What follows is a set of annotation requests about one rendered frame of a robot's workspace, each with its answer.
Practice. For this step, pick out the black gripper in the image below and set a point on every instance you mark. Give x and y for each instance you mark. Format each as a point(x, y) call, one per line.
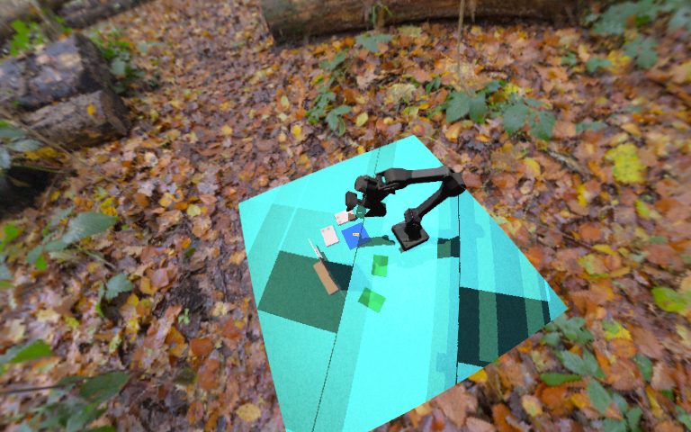
point(377, 208)

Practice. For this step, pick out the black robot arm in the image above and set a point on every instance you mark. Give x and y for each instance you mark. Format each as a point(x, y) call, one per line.
point(398, 178)

